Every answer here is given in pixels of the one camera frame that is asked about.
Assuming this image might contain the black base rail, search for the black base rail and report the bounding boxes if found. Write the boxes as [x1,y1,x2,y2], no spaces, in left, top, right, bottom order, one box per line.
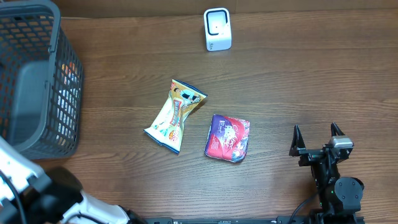
[141,216,365,224]

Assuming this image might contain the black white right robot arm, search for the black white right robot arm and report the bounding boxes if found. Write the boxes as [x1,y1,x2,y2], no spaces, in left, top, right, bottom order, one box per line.
[288,123,364,223]

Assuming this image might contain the yellow snack bag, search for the yellow snack bag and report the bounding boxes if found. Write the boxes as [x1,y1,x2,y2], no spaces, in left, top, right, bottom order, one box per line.
[144,79,207,154]

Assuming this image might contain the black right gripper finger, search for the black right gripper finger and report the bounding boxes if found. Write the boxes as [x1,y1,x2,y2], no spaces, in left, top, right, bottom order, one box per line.
[290,124,305,150]
[330,122,345,137]

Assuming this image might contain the purple red snack pack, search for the purple red snack pack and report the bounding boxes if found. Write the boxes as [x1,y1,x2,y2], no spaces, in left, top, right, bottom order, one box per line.
[204,114,250,163]

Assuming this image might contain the grey plastic shopping basket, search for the grey plastic shopping basket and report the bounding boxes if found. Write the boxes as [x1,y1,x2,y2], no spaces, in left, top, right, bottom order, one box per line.
[1,1,84,159]

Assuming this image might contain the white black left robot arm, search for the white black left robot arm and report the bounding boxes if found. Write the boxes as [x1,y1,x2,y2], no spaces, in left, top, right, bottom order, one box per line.
[1,139,146,224]

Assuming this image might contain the orange box in basket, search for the orange box in basket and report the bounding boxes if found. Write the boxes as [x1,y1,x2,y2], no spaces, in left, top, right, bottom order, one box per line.
[62,62,78,85]

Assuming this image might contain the white barcode scanner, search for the white barcode scanner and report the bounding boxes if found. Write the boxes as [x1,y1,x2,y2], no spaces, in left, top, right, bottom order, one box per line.
[203,7,232,52]

